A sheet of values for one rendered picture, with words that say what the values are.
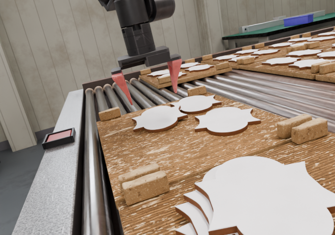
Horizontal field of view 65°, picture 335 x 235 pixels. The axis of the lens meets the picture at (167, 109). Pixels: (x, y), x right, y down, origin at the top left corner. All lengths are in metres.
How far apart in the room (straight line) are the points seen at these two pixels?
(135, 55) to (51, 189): 0.29
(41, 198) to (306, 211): 0.39
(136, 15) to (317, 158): 0.38
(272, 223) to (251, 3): 5.32
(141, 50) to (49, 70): 3.61
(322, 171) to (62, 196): 0.38
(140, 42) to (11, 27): 3.66
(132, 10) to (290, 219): 0.41
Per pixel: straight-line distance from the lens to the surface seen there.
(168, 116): 0.61
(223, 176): 0.31
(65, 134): 0.75
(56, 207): 0.46
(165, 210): 0.33
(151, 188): 0.35
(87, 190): 0.46
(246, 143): 0.46
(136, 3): 0.52
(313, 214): 0.27
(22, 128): 3.99
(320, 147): 0.45
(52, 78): 4.10
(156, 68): 1.57
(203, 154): 0.44
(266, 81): 0.94
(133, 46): 0.52
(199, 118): 0.58
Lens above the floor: 1.14
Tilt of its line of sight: 16 degrees down
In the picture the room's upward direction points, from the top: 11 degrees counter-clockwise
